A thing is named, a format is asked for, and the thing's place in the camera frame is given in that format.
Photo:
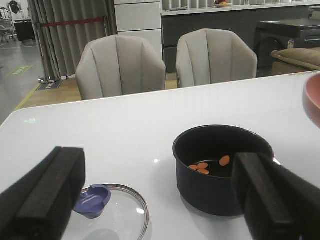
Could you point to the left grey upholstered chair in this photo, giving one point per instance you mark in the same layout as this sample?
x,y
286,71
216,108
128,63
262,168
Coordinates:
x,y
119,65

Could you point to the dark grey counter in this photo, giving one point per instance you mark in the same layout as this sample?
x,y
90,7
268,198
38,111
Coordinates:
x,y
241,20

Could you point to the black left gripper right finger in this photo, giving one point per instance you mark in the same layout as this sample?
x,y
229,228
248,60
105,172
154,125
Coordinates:
x,y
276,203

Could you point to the pink bowl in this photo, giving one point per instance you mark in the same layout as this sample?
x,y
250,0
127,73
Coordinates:
x,y
311,99

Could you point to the glass lid with blue knob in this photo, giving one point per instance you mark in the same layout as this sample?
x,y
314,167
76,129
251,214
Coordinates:
x,y
108,212

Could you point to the right grey upholstered chair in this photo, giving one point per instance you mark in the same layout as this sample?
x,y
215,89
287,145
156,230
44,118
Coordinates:
x,y
211,56

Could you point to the fruit plate on counter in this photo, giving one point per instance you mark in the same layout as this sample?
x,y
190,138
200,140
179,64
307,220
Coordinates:
x,y
222,4

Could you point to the grey curtain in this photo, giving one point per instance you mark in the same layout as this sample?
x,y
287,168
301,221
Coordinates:
x,y
61,47

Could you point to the white cabinet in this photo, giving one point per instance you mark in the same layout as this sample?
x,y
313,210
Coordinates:
x,y
140,18

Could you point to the red barrier belt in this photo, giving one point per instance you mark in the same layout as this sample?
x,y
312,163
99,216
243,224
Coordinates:
x,y
72,22

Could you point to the dark blue saucepan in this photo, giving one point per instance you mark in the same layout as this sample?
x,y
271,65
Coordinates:
x,y
210,190

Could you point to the dark washing machine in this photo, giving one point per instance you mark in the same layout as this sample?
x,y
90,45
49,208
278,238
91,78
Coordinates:
x,y
284,34

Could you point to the grey upholstered chair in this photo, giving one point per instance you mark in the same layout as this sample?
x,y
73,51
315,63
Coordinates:
x,y
211,56
119,65

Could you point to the olive cushion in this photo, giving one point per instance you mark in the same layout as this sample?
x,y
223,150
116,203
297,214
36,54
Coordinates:
x,y
295,60

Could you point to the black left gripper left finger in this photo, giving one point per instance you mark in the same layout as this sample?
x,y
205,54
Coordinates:
x,y
39,205

